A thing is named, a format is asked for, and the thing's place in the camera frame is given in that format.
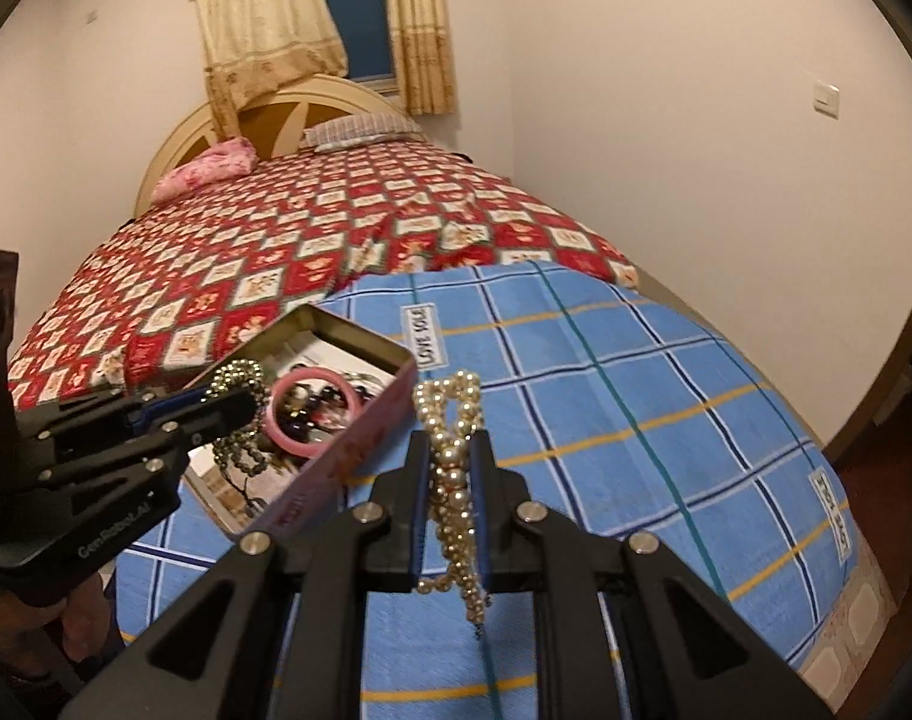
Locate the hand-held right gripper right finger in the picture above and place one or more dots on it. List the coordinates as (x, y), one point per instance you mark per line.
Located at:
(482, 499)

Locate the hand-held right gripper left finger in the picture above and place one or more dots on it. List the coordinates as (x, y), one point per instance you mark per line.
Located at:
(424, 499)

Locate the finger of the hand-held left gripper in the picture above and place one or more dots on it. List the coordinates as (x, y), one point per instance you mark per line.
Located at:
(163, 444)
(88, 414)

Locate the pink metal tin box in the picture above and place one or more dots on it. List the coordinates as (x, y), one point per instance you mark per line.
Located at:
(328, 459)

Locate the pink bangle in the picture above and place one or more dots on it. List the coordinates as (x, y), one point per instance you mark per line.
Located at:
(291, 442)

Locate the person's left hand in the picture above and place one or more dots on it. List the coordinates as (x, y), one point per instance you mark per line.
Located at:
(21, 645)

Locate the blue plaid towel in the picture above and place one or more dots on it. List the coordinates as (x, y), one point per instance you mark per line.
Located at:
(613, 390)

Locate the red patterned bed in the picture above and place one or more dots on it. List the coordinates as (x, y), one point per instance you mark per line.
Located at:
(276, 240)

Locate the pink floral pillow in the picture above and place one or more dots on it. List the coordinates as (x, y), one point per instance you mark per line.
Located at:
(201, 171)

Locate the cream wooden headboard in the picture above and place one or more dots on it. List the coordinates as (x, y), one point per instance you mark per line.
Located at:
(276, 111)

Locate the striped pillow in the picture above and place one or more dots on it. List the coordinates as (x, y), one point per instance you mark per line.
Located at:
(358, 131)

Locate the wide beige floral curtain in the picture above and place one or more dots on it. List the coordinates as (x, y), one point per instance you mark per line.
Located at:
(261, 22)

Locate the window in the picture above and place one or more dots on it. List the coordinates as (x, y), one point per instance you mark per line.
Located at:
(355, 15)

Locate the narrow beige floral curtain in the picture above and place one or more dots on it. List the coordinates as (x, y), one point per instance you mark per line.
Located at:
(420, 22)

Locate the brown wooden door frame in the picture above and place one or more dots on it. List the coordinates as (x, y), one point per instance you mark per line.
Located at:
(872, 412)

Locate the white light switch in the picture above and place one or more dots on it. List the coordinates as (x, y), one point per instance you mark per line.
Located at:
(826, 99)

